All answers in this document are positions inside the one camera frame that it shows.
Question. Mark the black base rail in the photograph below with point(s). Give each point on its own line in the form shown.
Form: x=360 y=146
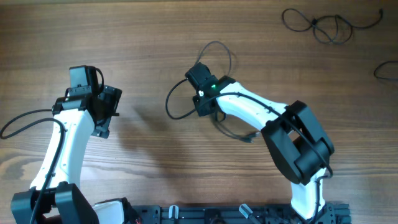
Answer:
x=277 y=213

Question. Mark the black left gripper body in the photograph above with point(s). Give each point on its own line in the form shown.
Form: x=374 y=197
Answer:
x=110 y=98

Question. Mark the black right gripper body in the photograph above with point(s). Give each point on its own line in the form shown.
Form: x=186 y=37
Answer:
x=201 y=107

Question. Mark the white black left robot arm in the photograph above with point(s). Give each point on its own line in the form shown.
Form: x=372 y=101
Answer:
x=85 y=110

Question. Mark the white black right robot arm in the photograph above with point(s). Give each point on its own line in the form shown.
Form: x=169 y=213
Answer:
x=299 y=146

